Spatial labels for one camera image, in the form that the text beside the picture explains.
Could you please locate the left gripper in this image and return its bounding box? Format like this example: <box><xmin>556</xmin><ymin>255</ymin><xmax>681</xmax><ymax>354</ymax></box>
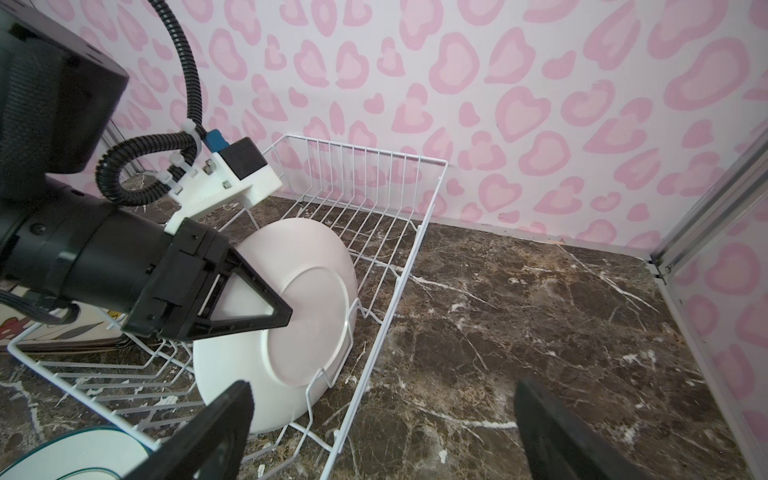
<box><xmin>1</xmin><ymin>181</ymin><xmax>293</xmax><ymax>341</ymax></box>

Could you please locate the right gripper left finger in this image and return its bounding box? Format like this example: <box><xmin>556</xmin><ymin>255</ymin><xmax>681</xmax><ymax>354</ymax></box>
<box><xmin>127</xmin><ymin>380</ymin><xmax>254</xmax><ymax>480</ymax></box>

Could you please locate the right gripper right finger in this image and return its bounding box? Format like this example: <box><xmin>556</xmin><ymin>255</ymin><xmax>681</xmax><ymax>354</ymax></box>
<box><xmin>514</xmin><ymin>378</ymin><xmax>647</xmax><ymax>480</ymax></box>

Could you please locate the white round plate patterned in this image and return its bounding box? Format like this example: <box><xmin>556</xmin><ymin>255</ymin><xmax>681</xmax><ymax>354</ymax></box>
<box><xmin>192</xmin><ymin>218</ymin><xmax>358</xmax><ymax>434</ymax></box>

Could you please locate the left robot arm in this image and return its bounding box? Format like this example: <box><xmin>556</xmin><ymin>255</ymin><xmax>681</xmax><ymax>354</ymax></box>
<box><xmin>1</xmin><ymin>1</ymin><xmax>292</xmax><ymax>341</ymax></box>

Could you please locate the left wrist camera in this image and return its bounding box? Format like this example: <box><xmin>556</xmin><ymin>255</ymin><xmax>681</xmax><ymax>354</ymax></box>
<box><xmin>158</xmin><ymin>137</ymin><xmax>283</xmax><ymax>235</ymax></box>

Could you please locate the white wire dish rack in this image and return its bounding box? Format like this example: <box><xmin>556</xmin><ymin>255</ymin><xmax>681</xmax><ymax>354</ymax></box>
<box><xmin>1</xmin><ymin>135</ymin><xmax>448</xmax><ymax>478</ymax></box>

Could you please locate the aluminium corner post right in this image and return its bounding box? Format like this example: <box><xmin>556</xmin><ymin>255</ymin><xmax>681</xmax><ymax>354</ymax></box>
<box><xmin>649</xmin><ymin>131</ymin><xmax>767</xmax><ymax>280</ymax></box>

